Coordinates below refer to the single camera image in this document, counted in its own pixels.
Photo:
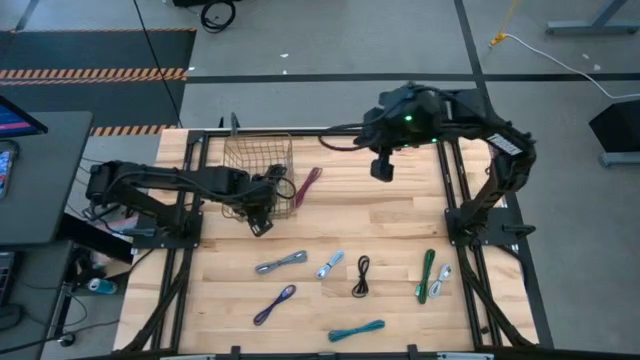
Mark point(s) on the black desk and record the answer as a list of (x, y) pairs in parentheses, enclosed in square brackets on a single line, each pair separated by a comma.
[(50, 175)]

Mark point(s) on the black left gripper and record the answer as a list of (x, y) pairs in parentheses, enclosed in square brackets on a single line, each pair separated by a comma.
[(260, 200)]

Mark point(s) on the black box on grey foot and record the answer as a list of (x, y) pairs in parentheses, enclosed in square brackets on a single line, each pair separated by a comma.
[(620, 127)]

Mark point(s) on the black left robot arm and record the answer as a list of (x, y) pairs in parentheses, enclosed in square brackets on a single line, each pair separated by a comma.
[(165, 177)]

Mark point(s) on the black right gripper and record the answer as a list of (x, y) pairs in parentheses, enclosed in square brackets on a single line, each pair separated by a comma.
[(410, 125)]

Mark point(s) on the phone with lit screen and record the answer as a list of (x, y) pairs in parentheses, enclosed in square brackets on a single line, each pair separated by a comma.
[(4, 172)]

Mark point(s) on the blue can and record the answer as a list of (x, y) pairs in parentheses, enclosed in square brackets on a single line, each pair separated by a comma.
[(102, 286)]

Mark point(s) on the grey desk foot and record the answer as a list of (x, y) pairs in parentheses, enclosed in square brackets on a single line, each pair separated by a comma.
[(590, 26)]

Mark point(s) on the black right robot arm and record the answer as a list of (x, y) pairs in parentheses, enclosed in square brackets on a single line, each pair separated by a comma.
[(495, 187)]

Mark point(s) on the black mat hazard stripes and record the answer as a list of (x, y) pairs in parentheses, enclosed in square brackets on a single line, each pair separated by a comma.
[(100, 50)]

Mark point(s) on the silver aluminium strut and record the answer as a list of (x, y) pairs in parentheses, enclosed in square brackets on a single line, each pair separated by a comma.
[(465, 357), (187, 357)]

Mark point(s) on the yellow plug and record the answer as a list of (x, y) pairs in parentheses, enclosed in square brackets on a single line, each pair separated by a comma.
[(497, 39)]

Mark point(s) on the black computer monitor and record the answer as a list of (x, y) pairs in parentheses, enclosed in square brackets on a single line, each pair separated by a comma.
[(15, 122)]

